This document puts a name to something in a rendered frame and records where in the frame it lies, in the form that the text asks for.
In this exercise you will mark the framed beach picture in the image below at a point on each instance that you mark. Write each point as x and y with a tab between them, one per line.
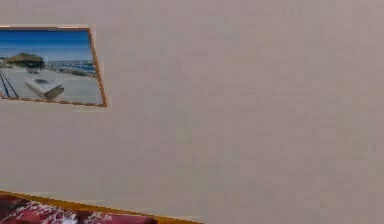
50	66

